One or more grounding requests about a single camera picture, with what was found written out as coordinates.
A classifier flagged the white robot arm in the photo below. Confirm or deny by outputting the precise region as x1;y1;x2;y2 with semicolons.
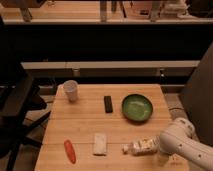
157;117;213;171

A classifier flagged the clear plastic bottle white cap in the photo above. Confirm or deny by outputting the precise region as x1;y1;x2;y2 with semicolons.
122;138;158;156

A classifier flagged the orange carrot toy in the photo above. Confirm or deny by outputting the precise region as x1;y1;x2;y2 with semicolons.
64;140;76;164

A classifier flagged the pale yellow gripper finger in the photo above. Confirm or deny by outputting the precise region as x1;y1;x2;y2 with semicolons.
157;153;169;166

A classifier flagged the green bowl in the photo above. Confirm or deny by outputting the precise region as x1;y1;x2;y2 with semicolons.
121;94;153;122

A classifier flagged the white paper cup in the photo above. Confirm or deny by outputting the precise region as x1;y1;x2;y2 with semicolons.
63;80;78;102

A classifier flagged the white folded cloth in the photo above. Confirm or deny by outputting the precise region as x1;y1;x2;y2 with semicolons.
93;133;107;156

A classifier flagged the black chair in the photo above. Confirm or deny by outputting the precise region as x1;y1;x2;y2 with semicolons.
0;62;50;171

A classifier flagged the black rectangular block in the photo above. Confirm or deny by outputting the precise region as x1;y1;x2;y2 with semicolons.
104;96;113;113

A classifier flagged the grey cabinet at right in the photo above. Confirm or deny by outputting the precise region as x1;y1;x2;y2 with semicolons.
180;42;213;147

